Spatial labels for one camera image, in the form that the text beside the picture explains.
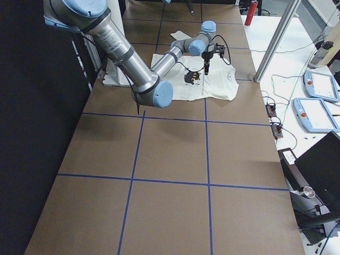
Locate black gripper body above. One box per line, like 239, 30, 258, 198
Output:
201, 51, 214, 66

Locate cream long-sleeve cat shirt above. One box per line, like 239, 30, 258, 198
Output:
147, 30, 240, 102

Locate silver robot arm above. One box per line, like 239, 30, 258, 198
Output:
162, 0, 194, 15
43, 1, 216, 108

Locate red cylinder bottle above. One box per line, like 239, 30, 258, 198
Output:
244, 0, 258, 26

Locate far orange connector module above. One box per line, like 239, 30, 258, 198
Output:
265, 104, 277, 118

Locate clear water bottle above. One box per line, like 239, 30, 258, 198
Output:
308, 41, 334, 69

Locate near teach pendant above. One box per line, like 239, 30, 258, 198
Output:
293, 98, 339, 133

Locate teach pendant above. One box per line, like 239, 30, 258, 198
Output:
303, 70, 339, 103
293, 98, 339, 133

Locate far teach pendant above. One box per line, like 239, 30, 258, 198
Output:
303, 70, 339, 103

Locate black box with white label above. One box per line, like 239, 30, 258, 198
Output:
278, 148, 309, 192

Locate black laptop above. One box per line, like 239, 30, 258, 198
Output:
295, 131, 339, 211

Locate steel cup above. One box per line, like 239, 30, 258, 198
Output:
301, 186, 316, 199

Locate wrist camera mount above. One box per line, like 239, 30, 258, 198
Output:
214, 43, 225, 58

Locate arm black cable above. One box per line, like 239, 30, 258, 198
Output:
176, 34, 231, 73

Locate aluminium frame post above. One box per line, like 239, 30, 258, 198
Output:
253, 0, 301, 83

